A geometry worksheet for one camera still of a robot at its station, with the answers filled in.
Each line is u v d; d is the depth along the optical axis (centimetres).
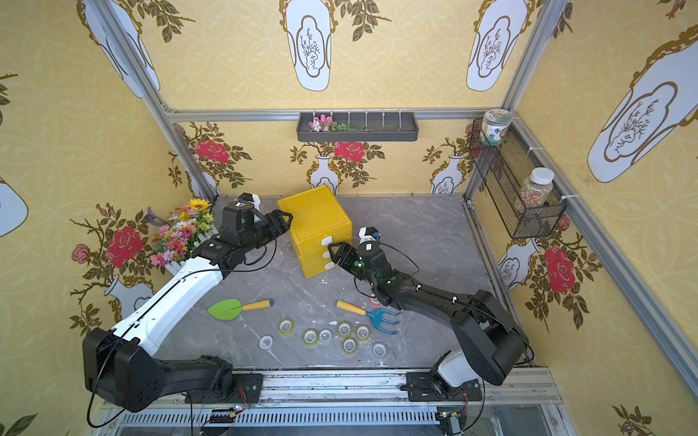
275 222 70
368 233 78
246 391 73
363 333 84
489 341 43
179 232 88
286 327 84
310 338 82
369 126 92
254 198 73
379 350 80
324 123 88
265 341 82
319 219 86
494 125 85
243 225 61
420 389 73
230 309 90
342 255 75
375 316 87
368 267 65
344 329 84
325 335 83
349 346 81
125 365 40
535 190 65
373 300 89
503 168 95
